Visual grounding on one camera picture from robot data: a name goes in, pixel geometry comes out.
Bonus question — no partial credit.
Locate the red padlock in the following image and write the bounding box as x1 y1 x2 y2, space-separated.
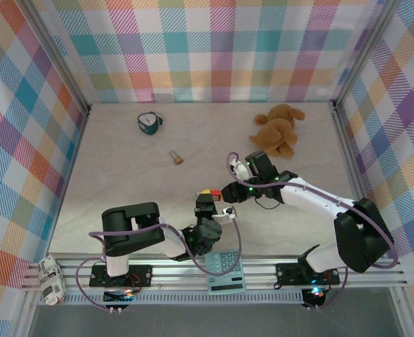
194 188 223 202

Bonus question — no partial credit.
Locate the brown teddy bear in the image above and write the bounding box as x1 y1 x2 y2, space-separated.
248 103 307 159

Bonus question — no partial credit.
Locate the teal calculator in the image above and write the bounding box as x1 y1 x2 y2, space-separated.
205 250 247 294

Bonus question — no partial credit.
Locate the left circuit board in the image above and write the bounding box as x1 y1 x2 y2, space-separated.
102 287 137 303

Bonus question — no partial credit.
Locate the circuit board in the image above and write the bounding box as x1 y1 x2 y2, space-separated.
302 286 328 307
102 287 137 303

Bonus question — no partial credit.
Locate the right circuit board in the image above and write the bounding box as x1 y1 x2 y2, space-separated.
302 286 328 307

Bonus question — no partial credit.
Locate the newspaper print wrapped bundle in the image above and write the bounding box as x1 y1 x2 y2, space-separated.
37 257 67 307

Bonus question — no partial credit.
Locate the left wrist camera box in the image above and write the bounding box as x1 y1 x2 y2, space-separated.
212 206 239 225

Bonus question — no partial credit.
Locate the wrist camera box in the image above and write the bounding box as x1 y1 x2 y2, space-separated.
229 159 251 180
212 206 239 225

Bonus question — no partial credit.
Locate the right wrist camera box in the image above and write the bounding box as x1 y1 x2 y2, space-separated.
229 159 251 180

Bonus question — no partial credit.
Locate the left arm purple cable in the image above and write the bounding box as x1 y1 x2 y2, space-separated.
75 216 243 312

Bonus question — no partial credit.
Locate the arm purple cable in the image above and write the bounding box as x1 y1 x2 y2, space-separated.
225 151 401 310
75 216 243 312

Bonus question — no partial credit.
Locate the aluminium mounting rail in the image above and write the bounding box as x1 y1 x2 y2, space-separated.
20 258 410 292

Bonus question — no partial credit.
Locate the slotted cable duct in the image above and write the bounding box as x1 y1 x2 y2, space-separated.
38 289 306 306

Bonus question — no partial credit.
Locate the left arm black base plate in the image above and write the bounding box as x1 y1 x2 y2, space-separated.
88 263 154 288

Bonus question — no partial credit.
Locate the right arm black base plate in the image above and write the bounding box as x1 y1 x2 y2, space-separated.
274 262 342 287

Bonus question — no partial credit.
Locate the aluminium side rail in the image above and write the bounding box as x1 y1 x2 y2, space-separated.
328 101 385 257

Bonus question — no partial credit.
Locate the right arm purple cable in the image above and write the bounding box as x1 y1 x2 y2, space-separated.
225 151 401 310

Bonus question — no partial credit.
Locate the aluminium frame post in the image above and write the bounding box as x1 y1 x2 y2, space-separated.
332 0 394 106
20 0 91 115

